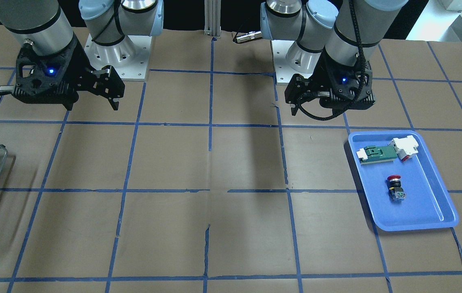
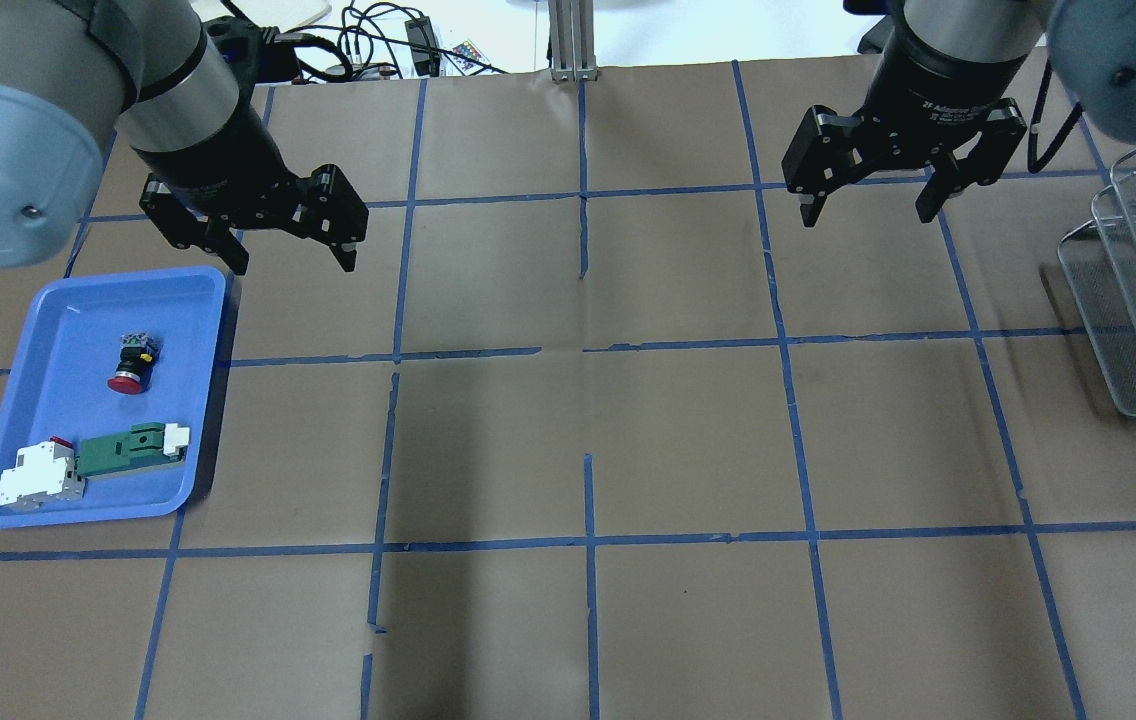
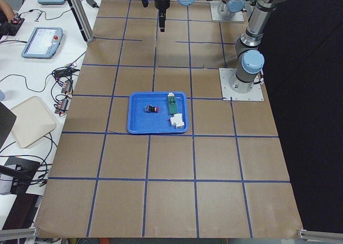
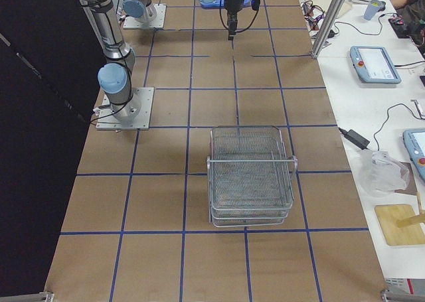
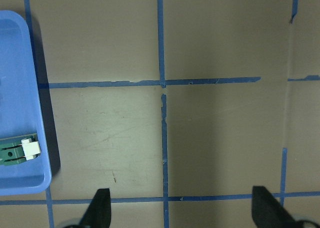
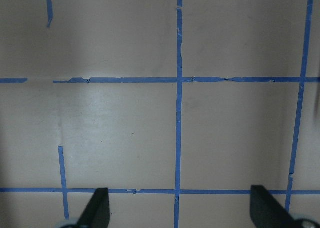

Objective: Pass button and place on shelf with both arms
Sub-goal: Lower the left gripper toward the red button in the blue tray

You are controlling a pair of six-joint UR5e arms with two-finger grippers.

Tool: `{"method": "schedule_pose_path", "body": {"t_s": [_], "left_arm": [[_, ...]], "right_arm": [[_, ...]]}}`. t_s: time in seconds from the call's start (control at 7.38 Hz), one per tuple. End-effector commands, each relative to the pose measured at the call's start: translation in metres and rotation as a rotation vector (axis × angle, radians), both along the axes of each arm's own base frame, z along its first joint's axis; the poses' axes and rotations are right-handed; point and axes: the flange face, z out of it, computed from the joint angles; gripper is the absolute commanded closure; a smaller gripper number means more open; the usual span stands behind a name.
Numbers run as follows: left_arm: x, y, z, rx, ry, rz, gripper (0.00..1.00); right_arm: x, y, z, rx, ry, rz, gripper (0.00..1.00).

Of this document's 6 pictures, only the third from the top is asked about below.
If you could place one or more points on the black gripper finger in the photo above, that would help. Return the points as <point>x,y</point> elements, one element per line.
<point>160,21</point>
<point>163,20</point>

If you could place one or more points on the red push button switch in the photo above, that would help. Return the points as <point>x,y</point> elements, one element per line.
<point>151,109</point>

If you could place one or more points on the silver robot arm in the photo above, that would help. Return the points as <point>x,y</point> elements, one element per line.
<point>230,8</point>
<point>248,42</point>

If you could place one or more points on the black power adapter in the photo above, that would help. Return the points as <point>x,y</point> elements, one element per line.
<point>92,3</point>

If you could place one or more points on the green terminal block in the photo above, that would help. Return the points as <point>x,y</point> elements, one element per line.
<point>172,106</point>

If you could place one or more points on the blue plastic tray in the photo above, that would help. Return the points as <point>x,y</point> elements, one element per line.
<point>142,123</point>

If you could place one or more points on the white circuit breaker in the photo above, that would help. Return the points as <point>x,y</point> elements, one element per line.
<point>176,121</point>

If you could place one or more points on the near blue teach pendant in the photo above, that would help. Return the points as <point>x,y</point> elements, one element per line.
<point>43,43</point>

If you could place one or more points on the beige plastic tray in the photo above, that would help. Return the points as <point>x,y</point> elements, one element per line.
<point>33,121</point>

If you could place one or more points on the aluminium frame post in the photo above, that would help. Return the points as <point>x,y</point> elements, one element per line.
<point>81,19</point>

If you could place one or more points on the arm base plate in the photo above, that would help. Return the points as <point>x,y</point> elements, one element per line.
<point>229,88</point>
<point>237,18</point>

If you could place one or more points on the black camera stand base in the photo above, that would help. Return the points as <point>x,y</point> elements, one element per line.
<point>19,168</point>

